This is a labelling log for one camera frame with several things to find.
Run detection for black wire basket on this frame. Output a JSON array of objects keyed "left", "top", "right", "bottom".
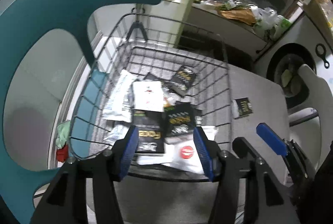
[{"left": 68, "top": 13, "right": 232, "bottom": 182}]

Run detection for teal chair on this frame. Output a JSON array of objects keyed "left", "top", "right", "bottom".
[{"left": 0, "top": 0, "right": 165, "bottom": 224}]

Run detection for orange snack packet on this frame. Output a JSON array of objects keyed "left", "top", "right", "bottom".
[{"left": 162, "top": 88, "right": 179, "bottom": 109}]

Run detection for white long powder sachet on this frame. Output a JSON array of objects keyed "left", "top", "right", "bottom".
[{"left": 133, "top": 82, "right": 164, "bottom": 113}]

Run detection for plastic bags on counter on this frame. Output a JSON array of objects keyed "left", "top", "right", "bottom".
[{"left": 195, "top": 0, "right": 291, "bottom": 41}]

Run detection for white sachet red logo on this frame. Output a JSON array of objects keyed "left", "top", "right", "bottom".
[{"left": 169, "top": 140, "right": 204, "bottom": 174}]

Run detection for washing machine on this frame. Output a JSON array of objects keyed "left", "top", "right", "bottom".
[{"left": 255, "top": 14, "right": 332, "bottom": 111}]

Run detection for black Face tissue pack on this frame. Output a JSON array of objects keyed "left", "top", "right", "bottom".
[
  {"left": 169, "top": 65, "right": 196, "bottom": 97},
  {"left": 132, "top": 109, "right": 165, "bottom": 155},
  {"left": 164, "top": 102, "right": 202, "bottom": 145},
  {"left": 232, "top": 97, "right": 253, "bottom": 119},
  {"left": 143, "top": 72, "right": 168, "bottom": 87}
]

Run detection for white blue text packet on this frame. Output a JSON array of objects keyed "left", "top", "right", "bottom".
[{"left": 102, "top": 69, "right": 137, "bottom": 123}]

